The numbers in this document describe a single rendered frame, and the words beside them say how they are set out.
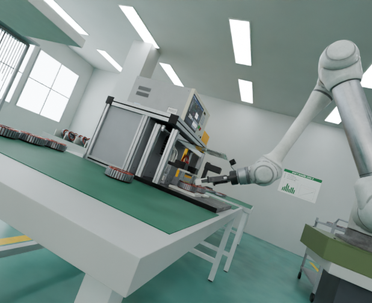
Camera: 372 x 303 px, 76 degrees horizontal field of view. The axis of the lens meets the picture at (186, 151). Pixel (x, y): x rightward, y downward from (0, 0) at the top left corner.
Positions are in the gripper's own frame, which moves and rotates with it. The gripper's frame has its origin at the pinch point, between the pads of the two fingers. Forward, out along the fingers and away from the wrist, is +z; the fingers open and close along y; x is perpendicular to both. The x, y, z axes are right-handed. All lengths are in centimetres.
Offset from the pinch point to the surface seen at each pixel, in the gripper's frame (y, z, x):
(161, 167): -20.4, 13.2, 8.3
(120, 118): -21, 34, 38
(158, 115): -21.9, 11.2, 34.2
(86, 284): -94, -2, -22
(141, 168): -20.4, 23.6, 9.6
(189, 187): -4.8, 4.7, -2.0
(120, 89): 297, 212, 263
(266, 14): 175, -89, 232
